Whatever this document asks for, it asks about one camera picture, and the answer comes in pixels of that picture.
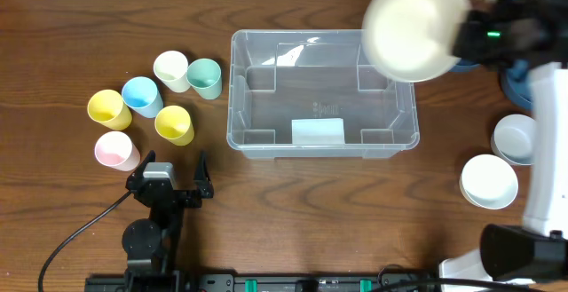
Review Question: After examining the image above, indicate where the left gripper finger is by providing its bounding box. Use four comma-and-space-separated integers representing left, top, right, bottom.
128, 150, 155, 181
193, 151, 213, 191

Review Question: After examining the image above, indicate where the dark blue bowl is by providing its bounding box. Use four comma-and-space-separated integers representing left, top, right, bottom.
450, 59, 479, 73
500, 59, 532, 110

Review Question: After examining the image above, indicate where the light grey small bowl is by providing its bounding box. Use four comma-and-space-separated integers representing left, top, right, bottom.
491, 114, 536, 166

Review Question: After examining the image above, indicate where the beige large bowl top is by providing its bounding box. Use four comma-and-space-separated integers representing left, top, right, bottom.
362, 0, 471, 83

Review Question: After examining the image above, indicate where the white small bowl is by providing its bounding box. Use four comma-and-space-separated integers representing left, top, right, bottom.
459, 154, 518, 210

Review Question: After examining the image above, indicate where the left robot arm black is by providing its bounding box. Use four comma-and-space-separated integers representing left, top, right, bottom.
122, 151, 214, 277

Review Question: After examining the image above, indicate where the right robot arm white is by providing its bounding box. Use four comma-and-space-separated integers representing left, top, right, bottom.
436, 0, 567, 289

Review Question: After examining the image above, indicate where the pink plastic cup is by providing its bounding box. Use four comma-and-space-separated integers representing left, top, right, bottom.
94, 131, 140, 171

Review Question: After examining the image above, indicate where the yellow cup near bin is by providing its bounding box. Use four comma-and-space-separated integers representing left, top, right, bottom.
154, 106, 195, 146

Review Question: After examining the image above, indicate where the blue plastic cup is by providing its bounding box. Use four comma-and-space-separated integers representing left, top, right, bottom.
121, 76, 163, 118

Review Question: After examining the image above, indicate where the yellow cup far left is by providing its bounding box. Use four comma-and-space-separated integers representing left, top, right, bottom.
87, 90, 132, 130

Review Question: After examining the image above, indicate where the cream plastic cup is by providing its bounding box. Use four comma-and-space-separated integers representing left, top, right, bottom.
153, 51, 191, 93

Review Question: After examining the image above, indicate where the green plastic cup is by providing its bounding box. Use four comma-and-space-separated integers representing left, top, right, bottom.
186, 59, 222, 100

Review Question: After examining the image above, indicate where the clear plastic storage bin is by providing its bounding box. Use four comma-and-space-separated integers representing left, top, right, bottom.
226, 29, 420, 159

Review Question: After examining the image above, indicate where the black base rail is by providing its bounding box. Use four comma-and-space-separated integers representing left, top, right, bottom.
84, 270, 432, 292

